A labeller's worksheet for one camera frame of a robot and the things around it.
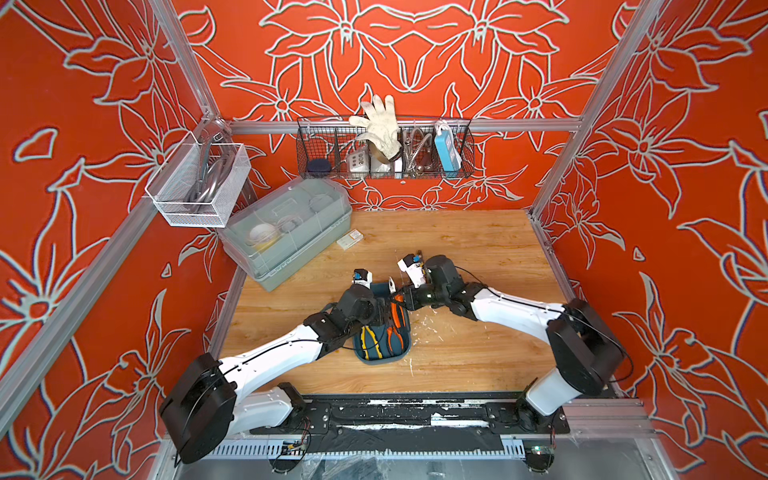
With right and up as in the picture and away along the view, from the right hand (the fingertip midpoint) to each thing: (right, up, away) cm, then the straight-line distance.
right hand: (386, 299), depth 81 cm
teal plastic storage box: (-2, -11, +4) cm, 12 cm away
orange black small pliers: (+3, -3, -1) cm, 5 cm away
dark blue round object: (-23, +42, +16) cm, 50 cm away
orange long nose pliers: (+1, -10, +5) cm, 11 cm away
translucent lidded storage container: (-31, +21, +12) cm, 39 cm away
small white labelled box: (-13, +17, +28) cm, 35 cm away
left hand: (-1, -1, +1) cm, 1 cm away
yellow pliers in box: (-6, -13, +4) cm, 15 cm away
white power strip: (-9, +42, +13) cm, 44 cm away
